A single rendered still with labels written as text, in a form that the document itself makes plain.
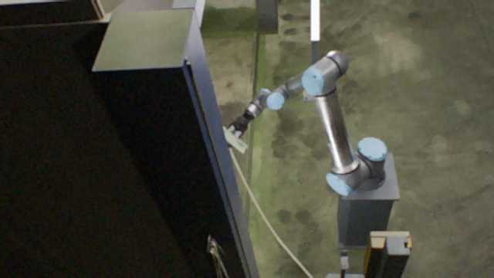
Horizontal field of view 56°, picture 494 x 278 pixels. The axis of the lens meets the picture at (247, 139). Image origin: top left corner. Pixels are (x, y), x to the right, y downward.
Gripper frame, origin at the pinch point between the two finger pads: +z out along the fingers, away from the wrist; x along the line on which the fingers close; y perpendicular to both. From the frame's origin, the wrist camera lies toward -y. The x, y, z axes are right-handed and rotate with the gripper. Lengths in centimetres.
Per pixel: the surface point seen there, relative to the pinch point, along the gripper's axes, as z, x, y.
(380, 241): 19, -76, -110
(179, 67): 30, -16, -171
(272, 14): -144, 67, 125
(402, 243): 18, -79, -121
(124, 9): -3, 60, -69
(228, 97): -53, 45, 116
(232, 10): -124, 98, 124
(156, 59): 31, -11, -169
